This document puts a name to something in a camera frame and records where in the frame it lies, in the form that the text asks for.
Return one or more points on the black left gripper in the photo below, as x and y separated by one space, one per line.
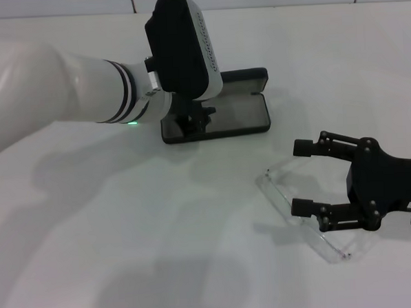
191 111

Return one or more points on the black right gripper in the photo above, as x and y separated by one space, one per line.
376 183

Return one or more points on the clear white glasses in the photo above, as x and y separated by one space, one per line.
278 191

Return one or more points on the black glasses case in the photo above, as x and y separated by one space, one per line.
241 117

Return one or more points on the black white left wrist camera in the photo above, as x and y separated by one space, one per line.
175 41

